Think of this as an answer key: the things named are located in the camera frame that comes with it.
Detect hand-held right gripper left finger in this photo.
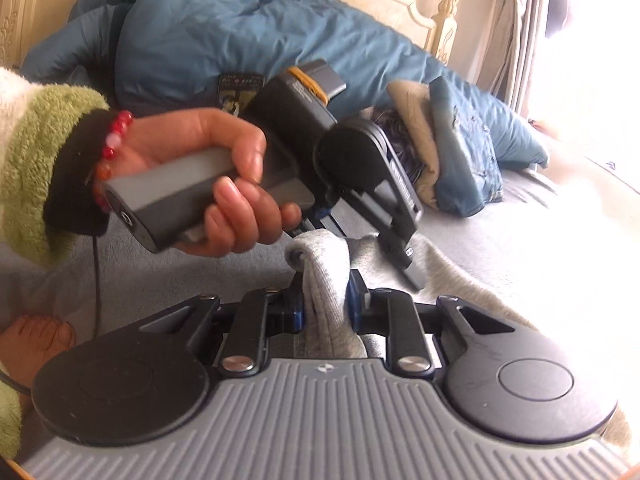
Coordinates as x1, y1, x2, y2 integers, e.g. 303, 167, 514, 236
140, 287, 305, 377

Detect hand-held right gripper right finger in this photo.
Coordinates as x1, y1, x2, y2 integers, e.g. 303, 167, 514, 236
349, 269, 516, 377

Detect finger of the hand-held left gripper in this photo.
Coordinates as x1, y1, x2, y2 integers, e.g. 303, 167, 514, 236
377, 230, 427, 292
286, 202, 347, 241

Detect light grey sweatpants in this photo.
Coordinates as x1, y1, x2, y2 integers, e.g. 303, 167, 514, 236
284, 229, 632, 458

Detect person's left forearm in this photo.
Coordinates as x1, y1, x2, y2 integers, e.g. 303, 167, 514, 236
0, 66, 121, 268

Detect person's left hand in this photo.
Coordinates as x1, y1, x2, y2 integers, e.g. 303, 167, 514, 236
117, 107, 304, 259

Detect black smartphone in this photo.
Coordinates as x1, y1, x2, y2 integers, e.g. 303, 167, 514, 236
217, 72, 266, 117

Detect plaid shirt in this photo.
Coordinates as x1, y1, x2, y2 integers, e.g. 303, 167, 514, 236
372, 107, 427, 181

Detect folded beige pants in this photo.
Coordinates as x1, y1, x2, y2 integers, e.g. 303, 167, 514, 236
386, 80, 442, 209

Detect folded blue jeans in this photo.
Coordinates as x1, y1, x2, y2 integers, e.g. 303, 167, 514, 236
429, 76, 506, 217

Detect blue duvet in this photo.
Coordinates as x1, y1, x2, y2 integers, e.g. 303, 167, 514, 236
20, 0, 549, 171

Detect grey curtain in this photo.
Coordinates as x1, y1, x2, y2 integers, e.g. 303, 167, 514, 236
475, 0, 557, 117

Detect person's bare foot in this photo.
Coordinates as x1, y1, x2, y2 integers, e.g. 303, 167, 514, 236
0, 314, 77, 387

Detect red bead bracelet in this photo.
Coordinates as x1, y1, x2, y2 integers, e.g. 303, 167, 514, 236
94, 110, 134, 214

